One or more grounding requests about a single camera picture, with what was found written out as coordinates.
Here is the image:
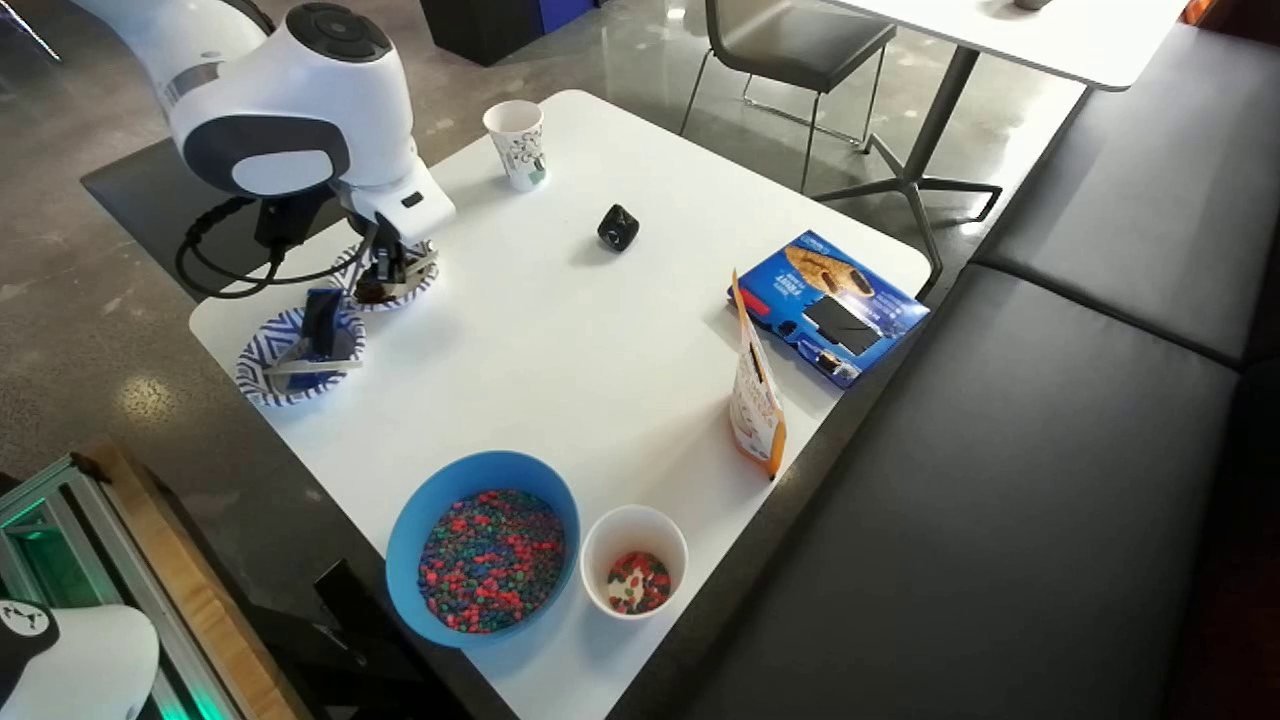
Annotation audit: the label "white rounded object black logo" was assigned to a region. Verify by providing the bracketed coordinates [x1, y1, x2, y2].
[0, 594, 164, 720]

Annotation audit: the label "wooden framed glass case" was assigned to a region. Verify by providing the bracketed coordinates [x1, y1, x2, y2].
[0, 435, 314, 720]

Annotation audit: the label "white paper cup with candies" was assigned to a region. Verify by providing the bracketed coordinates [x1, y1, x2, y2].
[580, 498, 698, 624]

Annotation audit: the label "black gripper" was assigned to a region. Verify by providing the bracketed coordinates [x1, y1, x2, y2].
[346, 208, 413, 306]

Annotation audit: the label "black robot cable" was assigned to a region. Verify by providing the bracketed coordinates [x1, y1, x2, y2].
[172, 192, 364, 301]

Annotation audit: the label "dark leather bench sofa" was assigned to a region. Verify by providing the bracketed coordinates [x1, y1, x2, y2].
[685, 17, 1280, 720]

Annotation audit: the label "patterned paper bowl brown contents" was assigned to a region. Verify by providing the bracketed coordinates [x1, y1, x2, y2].
[347, 235, 446, 316]

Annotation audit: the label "blue bowl colourful beads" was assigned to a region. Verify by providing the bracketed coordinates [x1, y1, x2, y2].
[383, 449, 585, 653]

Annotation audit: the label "small black round object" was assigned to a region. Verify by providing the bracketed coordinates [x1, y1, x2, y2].
[591, 199, 646, 255]

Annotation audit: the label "black metal chair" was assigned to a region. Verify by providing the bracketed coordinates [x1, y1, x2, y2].
[682, 0, 900, 192]

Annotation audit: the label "white printed paper cup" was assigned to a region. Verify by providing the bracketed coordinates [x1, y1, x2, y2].
[481, 97, 554, 197]

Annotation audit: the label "blue cardboard box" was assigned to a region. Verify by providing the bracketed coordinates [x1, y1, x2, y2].
[733, 229, 936, 393]

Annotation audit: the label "blue patterned paper plate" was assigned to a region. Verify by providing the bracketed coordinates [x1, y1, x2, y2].
[235, 301, 370, 412]

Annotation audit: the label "orange snack pouch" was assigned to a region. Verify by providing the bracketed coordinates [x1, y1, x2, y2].
[725, 266, 794, 485]

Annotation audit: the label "black floor mat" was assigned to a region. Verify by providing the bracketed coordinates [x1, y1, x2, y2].
[76, 135, 364, 305]

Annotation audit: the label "blue and black block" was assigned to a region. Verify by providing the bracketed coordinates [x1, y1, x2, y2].
[301, 282, 355, 362]

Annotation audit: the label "white side table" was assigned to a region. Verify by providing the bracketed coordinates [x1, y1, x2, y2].
[814, 0, 1191, 276]

